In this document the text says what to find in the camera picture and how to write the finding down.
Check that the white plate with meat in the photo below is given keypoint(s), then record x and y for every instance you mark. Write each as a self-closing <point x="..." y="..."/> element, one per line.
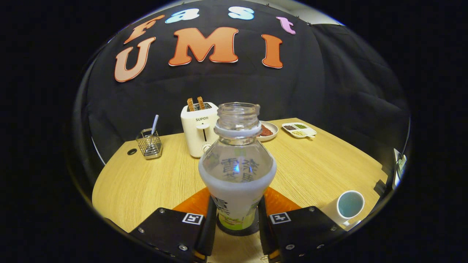
<point x="268" y="132"/>

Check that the white toaster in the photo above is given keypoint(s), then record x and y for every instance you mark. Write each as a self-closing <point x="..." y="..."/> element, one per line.
<point x="193" y="135"/>

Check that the clear plastic juice bottle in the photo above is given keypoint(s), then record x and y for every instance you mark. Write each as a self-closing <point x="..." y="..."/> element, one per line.
<point x="236" y="193"/>

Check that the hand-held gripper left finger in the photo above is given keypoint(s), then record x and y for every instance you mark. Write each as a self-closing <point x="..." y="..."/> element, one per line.
<point x="168" y="230"/>

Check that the black backdrop cloth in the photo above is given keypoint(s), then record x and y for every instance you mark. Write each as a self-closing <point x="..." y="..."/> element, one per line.
<point x="310" y="95"/>

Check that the striped straw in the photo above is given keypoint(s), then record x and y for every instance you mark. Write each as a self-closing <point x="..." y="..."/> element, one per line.
<point x="155" y="123"/>

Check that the wooden table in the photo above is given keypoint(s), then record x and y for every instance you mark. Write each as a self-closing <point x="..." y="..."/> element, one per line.
<point x="146" y="182"/>

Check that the dark round coaster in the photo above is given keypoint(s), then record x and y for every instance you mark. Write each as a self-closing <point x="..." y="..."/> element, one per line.
<point x="237" y="232"/>

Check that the white divided snack tray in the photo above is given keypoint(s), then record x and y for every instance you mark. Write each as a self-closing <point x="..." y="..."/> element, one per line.
<point x="299" y="130"/>

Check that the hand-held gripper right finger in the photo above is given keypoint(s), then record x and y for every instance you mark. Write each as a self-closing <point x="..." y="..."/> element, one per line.
<point x="303" y="230"/>

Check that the black block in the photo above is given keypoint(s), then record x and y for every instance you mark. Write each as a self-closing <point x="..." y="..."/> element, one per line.
<point x="380" y="187"/>

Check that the toast slice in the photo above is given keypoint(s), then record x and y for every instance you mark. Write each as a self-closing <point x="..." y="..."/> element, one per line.
<point x="190" y="105"/>
<point x="200" y="102"/>

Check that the white cup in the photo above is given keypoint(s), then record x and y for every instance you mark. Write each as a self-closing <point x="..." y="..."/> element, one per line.
<point x="334" y="212"/>

